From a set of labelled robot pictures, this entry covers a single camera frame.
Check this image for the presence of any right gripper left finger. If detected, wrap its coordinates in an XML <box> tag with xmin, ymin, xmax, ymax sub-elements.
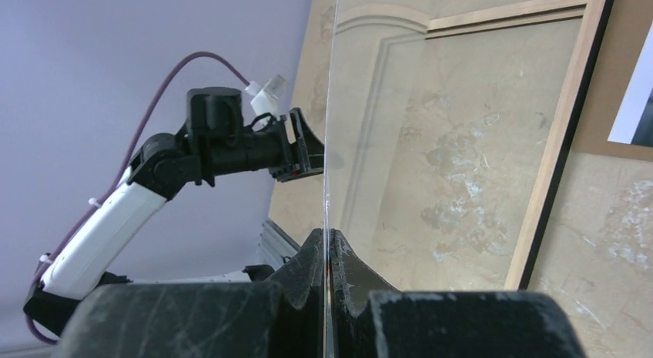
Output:
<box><xmin>52</xmin><ymin>229</ymin><xmax>324</xmax><ymax>357</ymax></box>

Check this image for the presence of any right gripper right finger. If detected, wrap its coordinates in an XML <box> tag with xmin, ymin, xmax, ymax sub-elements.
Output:
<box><xmin>329</xmin><ymin>229</ymin><xmax>587</xmax><ymax>357</ymax></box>

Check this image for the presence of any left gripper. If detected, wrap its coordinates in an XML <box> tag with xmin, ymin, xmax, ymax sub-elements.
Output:
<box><xmin>203</xmin><ymin>108</ymin><xmax>324</xmax><ymax>182</ymax></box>

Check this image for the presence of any black wooden picture frame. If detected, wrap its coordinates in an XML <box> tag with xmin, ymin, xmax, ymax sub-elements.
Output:
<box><xmin>325</xmin><ymin>0</ymin><xmax>609</xmax><ymax>290</ymax></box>

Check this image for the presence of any clear acrylic sheet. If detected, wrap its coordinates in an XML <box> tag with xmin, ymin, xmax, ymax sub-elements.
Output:
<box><xmin>324</xmin><ymin>0</ymin><xmax>610</xmax><ymax>357</ymax></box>

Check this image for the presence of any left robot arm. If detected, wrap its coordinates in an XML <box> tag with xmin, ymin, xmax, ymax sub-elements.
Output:
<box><xmin>23</xmin><ymin>87</ymin><xmax>324</xmax><ymax>343</ymax></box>

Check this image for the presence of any printed photo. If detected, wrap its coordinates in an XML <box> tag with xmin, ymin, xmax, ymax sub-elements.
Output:
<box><xmin>608</xmin><ymin>26</ymin><xmax>652</xmax><ymax>148</ymax></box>

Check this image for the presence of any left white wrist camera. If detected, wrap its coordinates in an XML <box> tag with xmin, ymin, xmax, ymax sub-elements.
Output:
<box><xmin>244</xmin><ymin>75</ymin><xmax>289</xmax><ymax>119</ymax></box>

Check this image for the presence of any aluminium rail front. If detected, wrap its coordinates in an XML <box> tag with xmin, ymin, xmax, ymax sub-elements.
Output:
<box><xmin>257</xmin><ymin>219</ymin><xmax>300</xmax><ymax>270</ymax></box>

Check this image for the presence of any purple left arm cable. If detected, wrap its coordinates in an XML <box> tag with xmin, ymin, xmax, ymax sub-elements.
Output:
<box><xmin>24</xmin><ymin>51</ymin><xmax>251</xmax><ymax>346</ymax></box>

